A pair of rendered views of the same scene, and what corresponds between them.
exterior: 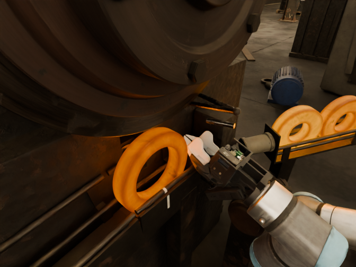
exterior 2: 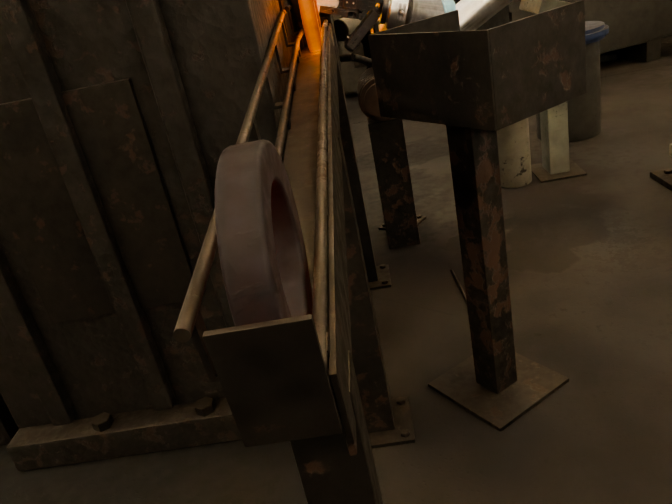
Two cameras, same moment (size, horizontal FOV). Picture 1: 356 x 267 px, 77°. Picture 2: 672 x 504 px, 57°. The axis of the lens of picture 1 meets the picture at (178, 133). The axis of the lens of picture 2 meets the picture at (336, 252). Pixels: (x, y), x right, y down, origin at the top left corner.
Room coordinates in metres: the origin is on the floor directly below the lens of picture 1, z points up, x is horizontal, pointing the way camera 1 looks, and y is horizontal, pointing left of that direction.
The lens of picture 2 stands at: (-0.85, 1.02, 0.84)
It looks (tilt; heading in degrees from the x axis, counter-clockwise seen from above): 24 degrees down; 323
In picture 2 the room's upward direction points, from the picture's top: 12 degrees counter-clockwise
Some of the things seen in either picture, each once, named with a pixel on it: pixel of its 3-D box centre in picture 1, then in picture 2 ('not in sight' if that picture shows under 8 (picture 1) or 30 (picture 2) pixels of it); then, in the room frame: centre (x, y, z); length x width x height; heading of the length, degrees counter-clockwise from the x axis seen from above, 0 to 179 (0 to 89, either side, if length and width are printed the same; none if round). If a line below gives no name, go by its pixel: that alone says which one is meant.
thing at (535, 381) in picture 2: not in sight; (489, 228); (-0.21, 0.19, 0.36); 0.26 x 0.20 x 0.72; 173
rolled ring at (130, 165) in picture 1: (154, 170); (309, 9); (0.35, 0.05, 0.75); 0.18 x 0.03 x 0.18; 138
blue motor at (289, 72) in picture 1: (286, 84); not in sight; (2.28, -1.16, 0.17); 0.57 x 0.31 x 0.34; 158
